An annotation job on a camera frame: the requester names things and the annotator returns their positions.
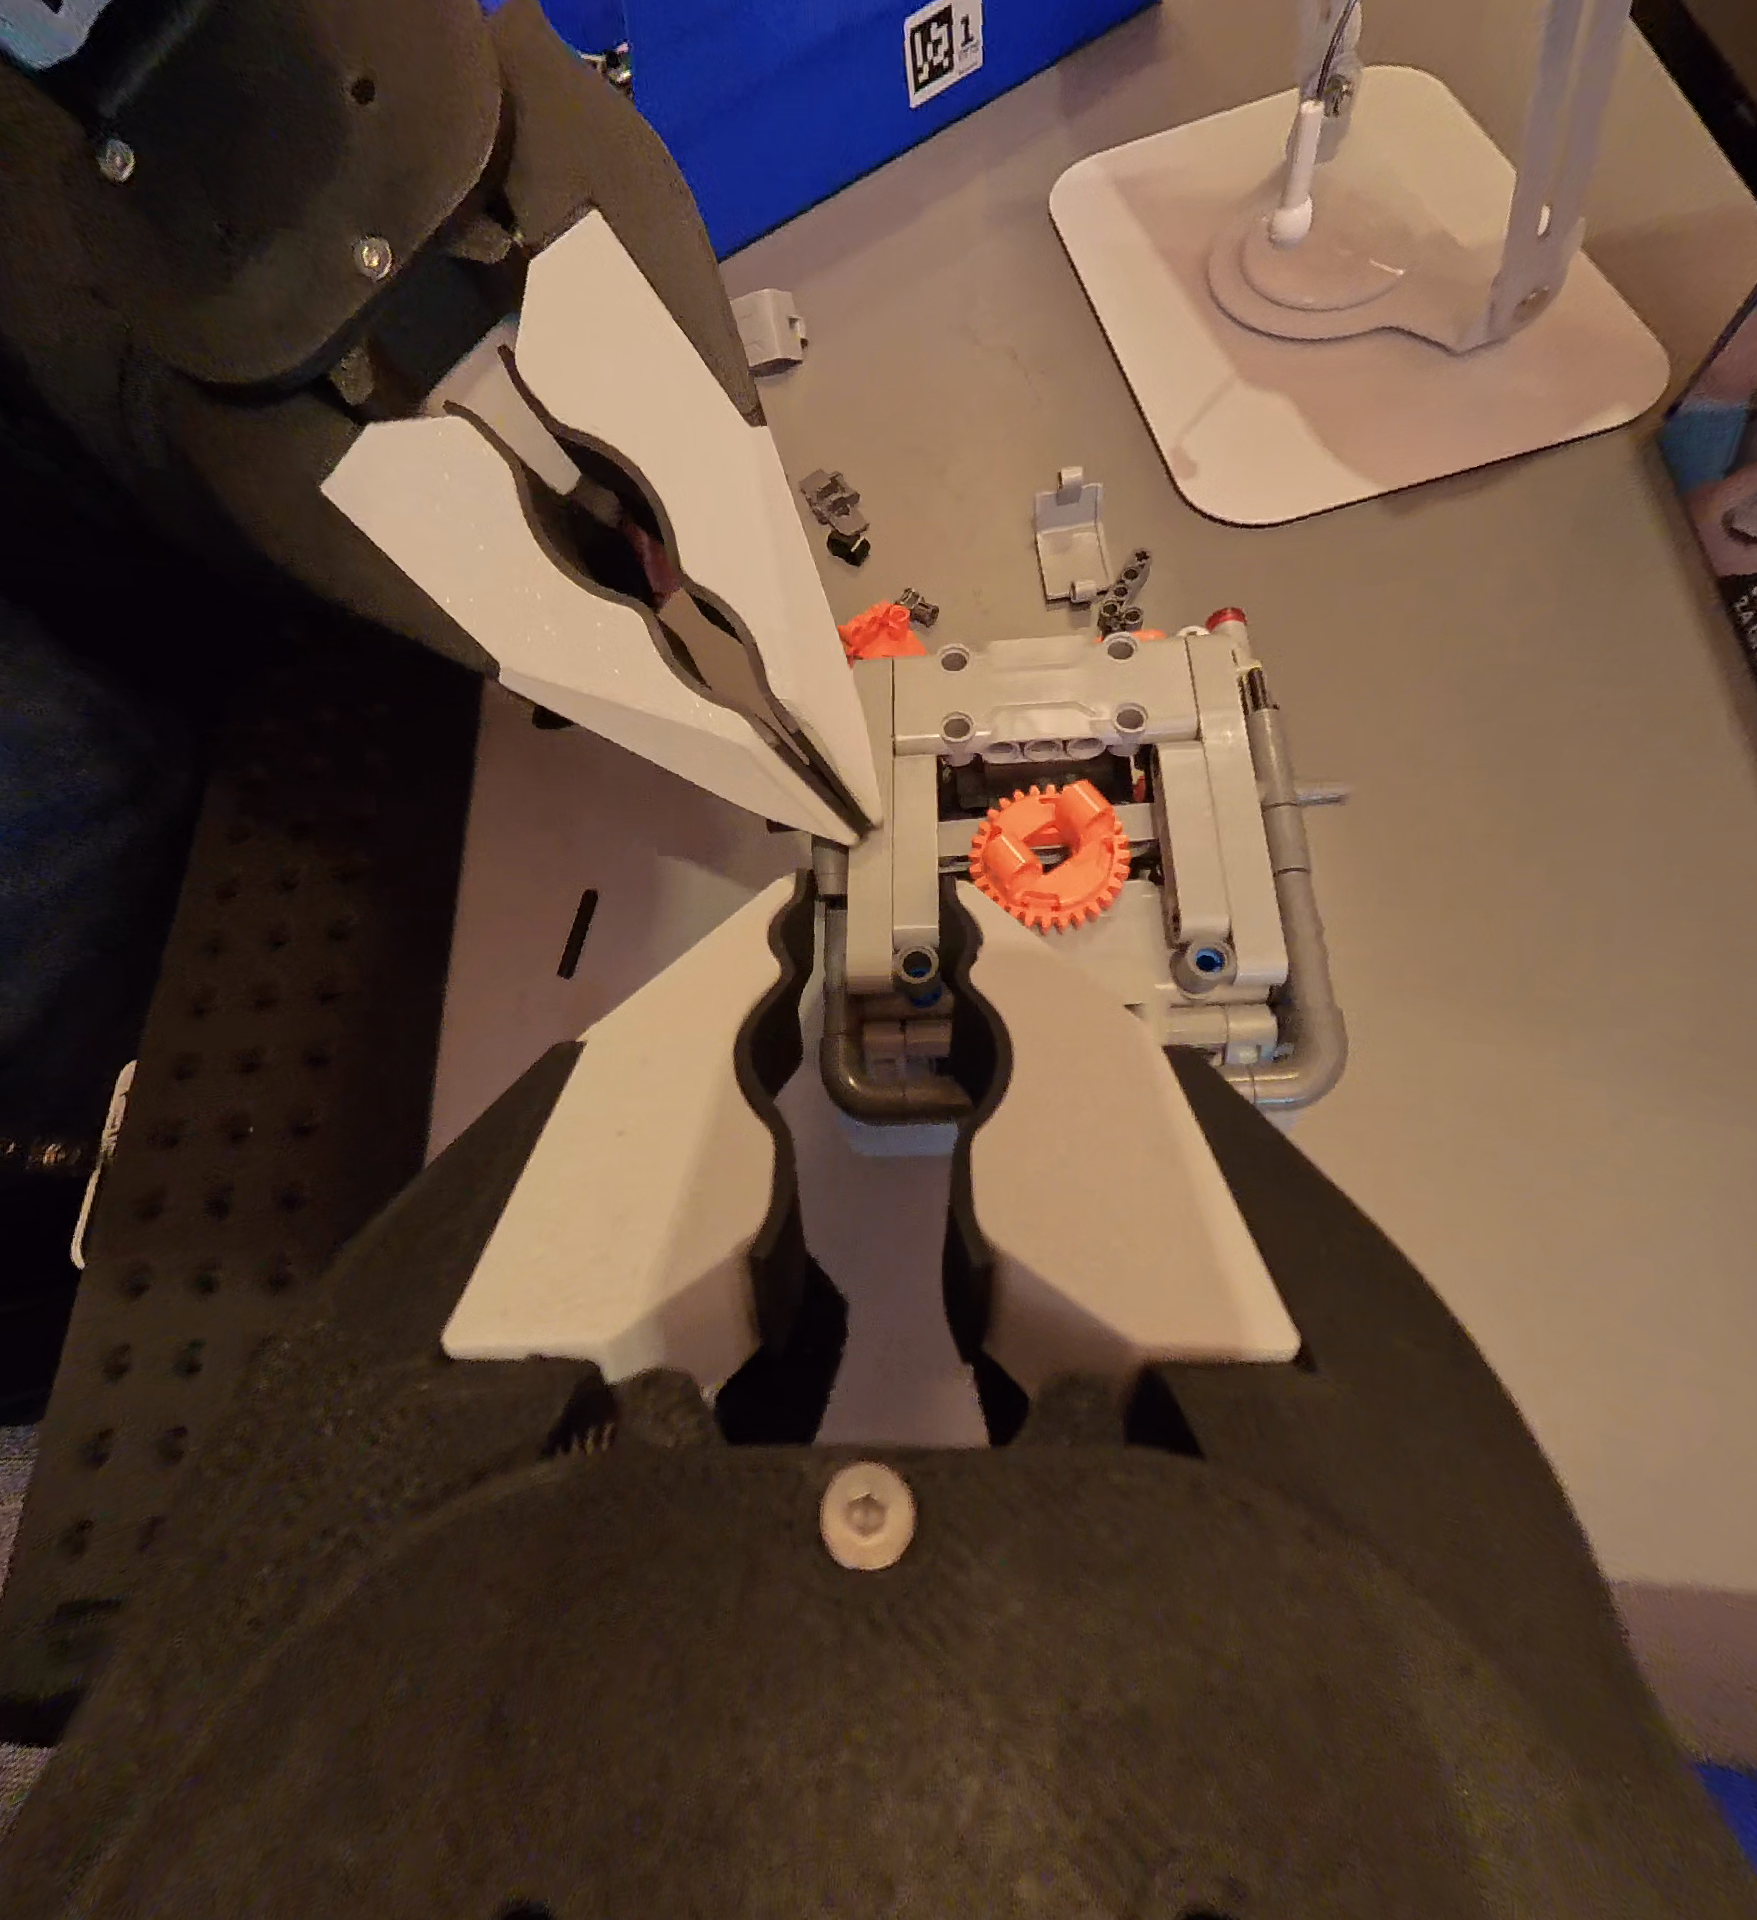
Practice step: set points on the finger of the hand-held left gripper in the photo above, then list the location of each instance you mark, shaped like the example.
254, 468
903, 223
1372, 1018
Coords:
502, 573
669, 420

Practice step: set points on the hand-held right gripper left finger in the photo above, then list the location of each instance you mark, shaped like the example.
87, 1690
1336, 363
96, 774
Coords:
623, 1203

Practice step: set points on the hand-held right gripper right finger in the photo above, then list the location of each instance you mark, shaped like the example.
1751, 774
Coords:
1134, 1203

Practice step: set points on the grey toy brick model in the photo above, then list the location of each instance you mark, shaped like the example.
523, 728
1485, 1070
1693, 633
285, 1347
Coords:
1179, 752

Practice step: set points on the small dark toy part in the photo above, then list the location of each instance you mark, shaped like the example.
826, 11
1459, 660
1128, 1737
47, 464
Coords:
833, 511
1124, 583

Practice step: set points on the black toy axle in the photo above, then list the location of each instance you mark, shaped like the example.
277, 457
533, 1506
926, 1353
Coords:
573, 933

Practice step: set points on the blue bin with label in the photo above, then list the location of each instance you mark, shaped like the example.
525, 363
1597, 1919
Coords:
819, 93

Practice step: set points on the white stand base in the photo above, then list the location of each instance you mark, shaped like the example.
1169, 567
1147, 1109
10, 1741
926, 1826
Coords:
1331, 420

